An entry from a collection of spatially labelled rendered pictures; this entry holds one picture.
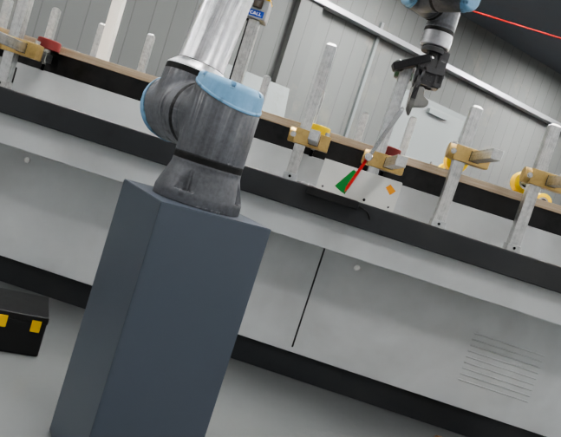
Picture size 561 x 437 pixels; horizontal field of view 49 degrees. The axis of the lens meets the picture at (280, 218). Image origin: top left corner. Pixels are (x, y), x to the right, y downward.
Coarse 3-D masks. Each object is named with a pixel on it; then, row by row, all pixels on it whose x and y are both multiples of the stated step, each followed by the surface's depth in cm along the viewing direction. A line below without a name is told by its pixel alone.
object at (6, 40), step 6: (0, 36) 184; (6, 36) 188; (0, 42) 188; (6, 42) 189; (12, 42) 192; (18, 42) 195; (24, 42) 199; (12, 48) 195; (18, 48) 196; (24, 48) 200; (42, 54) 213; (48, 54) 216; (42, 60) 214; (48, 60) 217
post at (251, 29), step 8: (248, 24) 197; (256, 24) 197; (248, 32) 197; (256, 32) 197; (248, 40) 197; (240, 48) 197; (248, 48) 197; (240, 56) 198; (248, 56) 197; (240, 64) 198; (232, 72) 198; (240, 72) 198; (232, 80) 198; (240, 80) 198
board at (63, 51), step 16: (64, 48) 222; (96, 64) 221; (112, 64) 221; (144, 80) 221; (352, 144) 218; (368, 144) 218; (416, 160) 217; (464, 176) 217; (496, 192) 216; (512, 192) 216; (544, 208) 216; (560, 208) 216
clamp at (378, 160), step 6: (366, 150) 197; (378, 156) 196; (384, 156) 196; (390, 156) 196; (372, 162) 197; (378, 162) 197; (384, 162) 196; (378, 168) 197; (384, 168) 197; (402, 168) 196; (396, 174) 199
